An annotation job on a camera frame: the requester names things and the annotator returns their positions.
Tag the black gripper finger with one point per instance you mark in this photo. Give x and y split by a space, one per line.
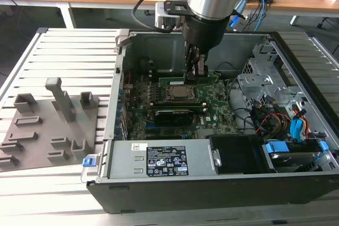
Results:
191 62
202 67

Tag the green RAM stick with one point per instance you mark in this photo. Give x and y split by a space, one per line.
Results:
172 81

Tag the black RAM slot bank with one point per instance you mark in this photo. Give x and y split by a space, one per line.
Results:
177 103
169 72

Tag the silver CPU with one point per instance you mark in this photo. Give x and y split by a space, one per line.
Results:
182 91

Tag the green motherboard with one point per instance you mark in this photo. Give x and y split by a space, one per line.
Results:
212 99

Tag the silver metal drive cage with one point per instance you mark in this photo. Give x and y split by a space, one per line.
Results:
254 80

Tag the black graphics card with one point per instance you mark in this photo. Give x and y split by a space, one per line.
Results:
173 117

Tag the black fan shroud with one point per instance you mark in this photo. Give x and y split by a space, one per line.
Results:
238 154

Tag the grey power supply unit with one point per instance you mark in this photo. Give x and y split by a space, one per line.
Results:
127 157

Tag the hard disk in blue carrier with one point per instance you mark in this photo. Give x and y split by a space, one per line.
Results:
288 157

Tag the black open PC case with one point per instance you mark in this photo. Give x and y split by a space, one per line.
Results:
185 197

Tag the blue case latch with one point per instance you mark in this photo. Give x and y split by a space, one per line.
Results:
88 162

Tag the grey parts rack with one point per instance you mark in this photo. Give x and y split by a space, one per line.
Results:
45 130

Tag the CPU socket metal frame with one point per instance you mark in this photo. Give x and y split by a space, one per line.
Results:
197 96

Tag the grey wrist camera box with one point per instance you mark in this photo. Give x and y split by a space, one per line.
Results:
160 14

